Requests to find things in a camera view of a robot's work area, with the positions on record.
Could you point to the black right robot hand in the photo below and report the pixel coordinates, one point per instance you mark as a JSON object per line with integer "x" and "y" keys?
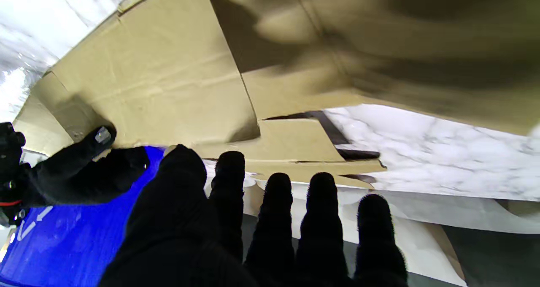
{"x": 80, "y": 177}

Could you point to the blue recycling bin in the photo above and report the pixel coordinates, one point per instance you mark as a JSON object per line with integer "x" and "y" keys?
{"x": 71, "y": 245}

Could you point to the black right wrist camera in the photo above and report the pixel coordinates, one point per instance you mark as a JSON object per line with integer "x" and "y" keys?
{"x": 9, "y": 152}

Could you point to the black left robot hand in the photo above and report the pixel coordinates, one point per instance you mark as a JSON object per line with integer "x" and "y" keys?
{"x": 190, "y": 236}

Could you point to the brown cardboard box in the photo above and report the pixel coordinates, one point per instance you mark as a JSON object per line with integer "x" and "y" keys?
{"x": 168, "y": 76}

